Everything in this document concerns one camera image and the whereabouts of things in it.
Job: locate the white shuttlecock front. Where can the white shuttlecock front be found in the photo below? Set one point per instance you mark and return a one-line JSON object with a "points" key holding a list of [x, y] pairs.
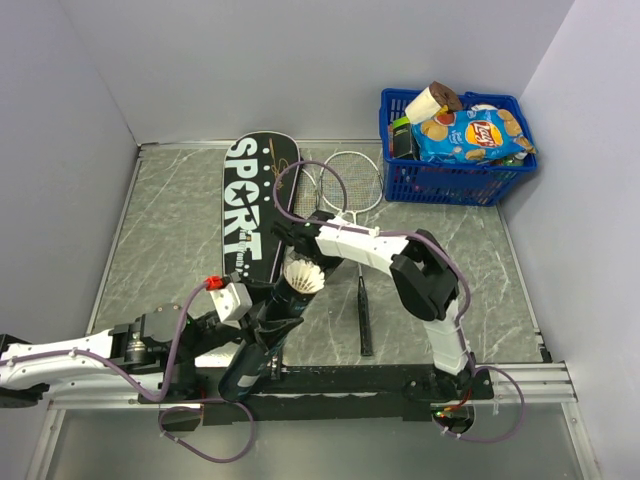
{"points": [[304, 276]]}

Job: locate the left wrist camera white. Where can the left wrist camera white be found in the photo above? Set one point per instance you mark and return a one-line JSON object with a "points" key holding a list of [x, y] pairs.
{"points": [[230, 297]]}

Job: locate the cream brown snack package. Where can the cream brown snack package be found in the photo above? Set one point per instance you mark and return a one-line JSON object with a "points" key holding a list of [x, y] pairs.
{"points": [[431, 101]]}

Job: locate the black green box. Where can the black green box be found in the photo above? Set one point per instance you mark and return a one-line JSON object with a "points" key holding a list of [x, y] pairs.
{"points": [[402, 143]]}

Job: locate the white badminton racket right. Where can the white badminton racket right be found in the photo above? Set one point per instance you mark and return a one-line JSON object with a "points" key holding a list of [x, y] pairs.
{"points": [[363, 185]]}

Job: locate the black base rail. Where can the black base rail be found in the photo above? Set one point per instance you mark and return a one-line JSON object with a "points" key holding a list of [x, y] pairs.
{"points": [[408, 392]]}

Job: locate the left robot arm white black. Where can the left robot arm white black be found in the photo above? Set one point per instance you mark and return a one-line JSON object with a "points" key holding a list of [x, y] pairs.
{"points": [[166, 355]]}

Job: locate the blue plastic basket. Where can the blue plastic basket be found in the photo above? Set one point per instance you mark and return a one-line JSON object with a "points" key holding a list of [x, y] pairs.
{"points": [[417, 181]]}

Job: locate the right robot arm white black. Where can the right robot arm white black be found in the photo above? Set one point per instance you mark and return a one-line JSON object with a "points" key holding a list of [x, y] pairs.
{"points": [[429, 284]]}

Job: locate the white badminton racket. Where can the white badminton racket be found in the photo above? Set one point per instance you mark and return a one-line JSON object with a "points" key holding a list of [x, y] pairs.
{"points": [[363, 185], [307, 198]]}

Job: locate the blue chips bag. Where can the blue chips bag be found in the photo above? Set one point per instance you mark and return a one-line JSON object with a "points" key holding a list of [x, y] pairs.
{"points": [[471, 137]]}

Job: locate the white badminton racket left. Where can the white badminton racket left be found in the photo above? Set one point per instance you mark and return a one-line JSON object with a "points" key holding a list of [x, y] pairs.
{"points": [[307, 198]]}

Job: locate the black racket bag SPORT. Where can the black racket bag SPORT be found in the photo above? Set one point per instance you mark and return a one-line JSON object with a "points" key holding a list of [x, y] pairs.
{"points": [[250, 168]]}

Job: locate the black shuttlecock tube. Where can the black shuttlecock tube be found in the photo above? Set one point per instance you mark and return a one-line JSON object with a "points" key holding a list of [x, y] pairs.
{"points": [[277, 310]]}

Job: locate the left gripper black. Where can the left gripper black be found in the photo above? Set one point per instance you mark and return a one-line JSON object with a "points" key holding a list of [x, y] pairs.
{"points": [[267, 331]]}

